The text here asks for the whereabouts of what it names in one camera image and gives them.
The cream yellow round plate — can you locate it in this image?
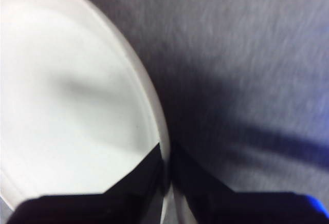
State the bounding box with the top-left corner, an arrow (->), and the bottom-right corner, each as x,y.
0,0 -> 196,224

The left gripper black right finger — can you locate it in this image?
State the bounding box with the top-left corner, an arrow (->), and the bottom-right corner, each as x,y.
171,141 -> 329,224

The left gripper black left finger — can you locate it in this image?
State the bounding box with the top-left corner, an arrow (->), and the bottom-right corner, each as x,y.
7,142 -> 166,224

